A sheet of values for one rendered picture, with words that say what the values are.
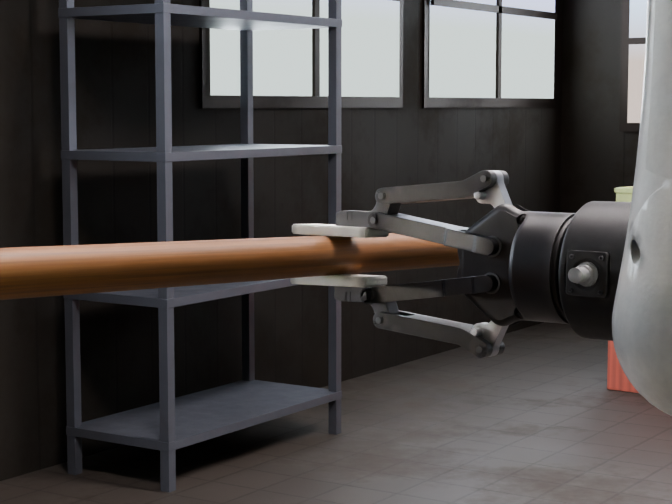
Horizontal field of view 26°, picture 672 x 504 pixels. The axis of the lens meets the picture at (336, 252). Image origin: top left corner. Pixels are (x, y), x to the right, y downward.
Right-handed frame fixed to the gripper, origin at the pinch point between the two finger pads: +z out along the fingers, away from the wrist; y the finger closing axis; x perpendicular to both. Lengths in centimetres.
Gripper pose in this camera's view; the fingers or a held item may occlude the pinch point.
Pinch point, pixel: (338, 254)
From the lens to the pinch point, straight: 109.6
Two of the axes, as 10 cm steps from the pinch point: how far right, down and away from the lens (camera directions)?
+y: -0.2, 10.0, 0.5
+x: 5.9, -0.3, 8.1
